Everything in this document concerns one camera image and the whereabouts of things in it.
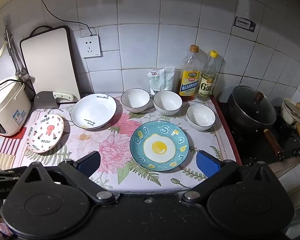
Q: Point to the blue fried egg plate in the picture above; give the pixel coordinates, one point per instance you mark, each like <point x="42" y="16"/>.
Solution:
<point x="160" y="147"/>

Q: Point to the white cutting board dark rim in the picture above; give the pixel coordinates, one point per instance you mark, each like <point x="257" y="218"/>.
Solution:
<point x="50" y="62"/>

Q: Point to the white deep plate black rim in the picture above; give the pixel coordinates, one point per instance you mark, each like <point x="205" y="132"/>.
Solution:
<point x="92" y="110"/>

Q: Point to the small cream pot with lid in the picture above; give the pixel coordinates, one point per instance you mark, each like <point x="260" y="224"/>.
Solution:
<point x="290" y="115"/>

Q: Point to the red striped cloth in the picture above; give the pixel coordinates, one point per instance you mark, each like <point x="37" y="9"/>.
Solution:
<point x="7" y="147"/>

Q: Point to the metal kitchen tongs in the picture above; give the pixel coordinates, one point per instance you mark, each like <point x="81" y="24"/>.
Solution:
<point x="16" y="62"/>

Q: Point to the white rice cooker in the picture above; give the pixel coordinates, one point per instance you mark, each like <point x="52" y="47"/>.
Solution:
<point x="7" y="105"/>

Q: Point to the clear wall hook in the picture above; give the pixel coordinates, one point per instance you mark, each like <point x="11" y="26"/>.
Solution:
<point x="7" y="20"/>

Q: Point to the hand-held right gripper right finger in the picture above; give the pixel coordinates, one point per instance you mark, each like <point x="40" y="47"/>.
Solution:
<point x="207" y="165"/>

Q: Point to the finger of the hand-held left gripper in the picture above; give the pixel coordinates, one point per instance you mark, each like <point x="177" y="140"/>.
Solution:
<point x="5" y="175"/>

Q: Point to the black gas stove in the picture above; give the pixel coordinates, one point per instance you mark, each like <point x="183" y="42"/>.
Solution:
<point x="292" y="145"/>

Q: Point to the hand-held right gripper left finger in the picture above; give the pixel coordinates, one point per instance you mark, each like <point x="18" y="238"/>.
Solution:
<point x="90" y="162"/>

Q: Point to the white salt bag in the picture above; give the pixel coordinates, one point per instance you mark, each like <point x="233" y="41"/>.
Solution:
<point x="156" y="82"/>

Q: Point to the clear white seasoning bag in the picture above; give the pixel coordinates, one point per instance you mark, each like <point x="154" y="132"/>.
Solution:
<point x="169" y="78"/>

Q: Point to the floral table cloth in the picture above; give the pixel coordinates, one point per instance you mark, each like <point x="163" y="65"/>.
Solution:
<point x="102" y="142"/>

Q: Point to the vinegar bottle yellow cap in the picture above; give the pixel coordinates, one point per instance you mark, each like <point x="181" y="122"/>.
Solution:
<point x="207" y="85"/>

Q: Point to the cooking wine bottle orange cap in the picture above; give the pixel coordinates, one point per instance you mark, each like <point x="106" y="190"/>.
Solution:
<point x="189" y="82"/>

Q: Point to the white ribbed bowl black rim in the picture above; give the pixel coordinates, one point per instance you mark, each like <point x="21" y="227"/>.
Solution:
<point x="167" y="102"/>
<point x="135" y="100"/>
<point x="201" y="116"/>

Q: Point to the black wok with glass lid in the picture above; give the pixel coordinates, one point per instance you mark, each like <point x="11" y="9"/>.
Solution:
<point x="250" y="110"/>

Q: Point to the black wall sticker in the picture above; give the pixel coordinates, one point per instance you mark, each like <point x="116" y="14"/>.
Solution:
<point x="245" y="25"/>

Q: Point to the white plate pink rabbit print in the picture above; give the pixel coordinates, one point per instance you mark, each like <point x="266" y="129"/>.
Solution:
<point x="45" y="132"/>

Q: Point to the white wall socket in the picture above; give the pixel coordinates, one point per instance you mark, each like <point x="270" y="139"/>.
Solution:
<point x="89" y="46"/>

